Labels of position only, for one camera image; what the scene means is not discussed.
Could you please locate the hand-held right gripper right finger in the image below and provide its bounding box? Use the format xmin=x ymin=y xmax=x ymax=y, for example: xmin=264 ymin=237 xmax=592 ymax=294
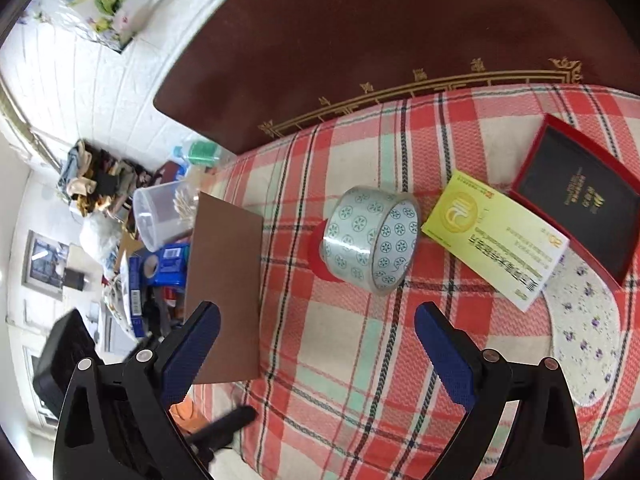
xmin=414 ymin=301 xmax=585 ymax=480

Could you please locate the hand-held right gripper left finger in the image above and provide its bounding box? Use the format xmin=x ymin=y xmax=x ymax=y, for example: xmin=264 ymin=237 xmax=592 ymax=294
xmin=52 ymin=301 xmax=222 ymax=480

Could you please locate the brown cardboard box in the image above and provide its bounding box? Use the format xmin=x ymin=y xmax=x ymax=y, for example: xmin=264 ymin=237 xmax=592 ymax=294
xmin=182 ymin=191 xmax=266 ymax=383

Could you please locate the clear patterned tape roll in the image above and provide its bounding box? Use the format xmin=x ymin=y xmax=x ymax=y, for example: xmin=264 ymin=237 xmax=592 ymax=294
xmin=322 ymin=185 xmax=421 ymax=297

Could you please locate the clear plastic container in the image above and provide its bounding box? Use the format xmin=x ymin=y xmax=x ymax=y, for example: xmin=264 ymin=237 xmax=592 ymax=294
xmin=132 ymin=180 xmax=201 ymax=253

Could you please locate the orange cloth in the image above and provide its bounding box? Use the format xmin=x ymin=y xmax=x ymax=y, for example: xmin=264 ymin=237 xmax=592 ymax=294
xmin=169 ymin=400 xmax=201 ymax=436

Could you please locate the blue and white flat box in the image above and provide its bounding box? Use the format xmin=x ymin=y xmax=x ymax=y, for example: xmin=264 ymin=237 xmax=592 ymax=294
xmin=127 ymin=255 xmax=149 ymax=338

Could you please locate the red plaid blanket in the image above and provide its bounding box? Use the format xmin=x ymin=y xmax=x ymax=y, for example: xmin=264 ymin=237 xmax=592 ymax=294
xmin=192 ymin=82 xmax=640 ymax=480

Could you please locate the black ribbed box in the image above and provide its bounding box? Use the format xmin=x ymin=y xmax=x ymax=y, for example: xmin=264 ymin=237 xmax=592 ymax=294
xmin=32 ymin=308 xmax=103 ymax=413

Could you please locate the yellow green paper card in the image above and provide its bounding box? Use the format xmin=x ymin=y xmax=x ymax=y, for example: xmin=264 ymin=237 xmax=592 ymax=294
xmin=421 ymin=169 xmax=571 ymax=312

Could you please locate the white floral insole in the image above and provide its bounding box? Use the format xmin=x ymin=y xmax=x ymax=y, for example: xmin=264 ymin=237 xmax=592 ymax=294
xmin=541 ymin=252 xmax=622 ymax=407

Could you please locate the white plastic bag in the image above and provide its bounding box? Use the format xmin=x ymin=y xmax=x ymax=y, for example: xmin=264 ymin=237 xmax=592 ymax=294
xmin=80 ymin=215 xmax=126 ymax=267

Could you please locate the red tape roll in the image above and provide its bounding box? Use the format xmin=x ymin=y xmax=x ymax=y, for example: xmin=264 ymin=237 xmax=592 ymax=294
xmin=306 ymin=217 xmax=346 ymax=283

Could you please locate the framed picture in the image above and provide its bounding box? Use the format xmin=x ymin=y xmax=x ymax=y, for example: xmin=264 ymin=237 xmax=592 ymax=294
xmin=24 ymin=230 xmax=69 ymax=302

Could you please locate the dark red box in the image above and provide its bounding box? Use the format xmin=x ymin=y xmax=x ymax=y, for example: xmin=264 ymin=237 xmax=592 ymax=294
xmin=154 ymin=160 xmax=189 ymax=184

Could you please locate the green plastic bottle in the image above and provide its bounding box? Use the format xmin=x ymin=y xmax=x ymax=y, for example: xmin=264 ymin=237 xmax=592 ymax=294
xmin=174 ymin=141 xmax=223 ymax=168

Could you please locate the pile of folded cloths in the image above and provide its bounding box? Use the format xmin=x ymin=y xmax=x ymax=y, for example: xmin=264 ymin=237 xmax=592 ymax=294
xmin=57 ymin=140 xmax=151 ymax=216

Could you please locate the red and black box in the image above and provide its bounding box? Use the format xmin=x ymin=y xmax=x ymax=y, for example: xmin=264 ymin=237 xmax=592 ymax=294
xmin=507 ymin=112 xmax=640 ymax=291

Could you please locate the dark brown headboard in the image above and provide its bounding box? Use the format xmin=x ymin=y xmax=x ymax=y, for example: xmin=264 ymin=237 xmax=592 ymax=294
xmin=152 ymin=0 xmax=640 ymax=158

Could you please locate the floral cloth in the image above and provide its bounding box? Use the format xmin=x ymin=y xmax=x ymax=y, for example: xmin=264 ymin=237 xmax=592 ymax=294
xmin=52 ymin=0 xmax=151 ymax=53

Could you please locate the black handle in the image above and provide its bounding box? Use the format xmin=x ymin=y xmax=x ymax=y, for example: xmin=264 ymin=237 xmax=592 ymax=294
xmin=187 ymin=406 xmax=258 ymax=461

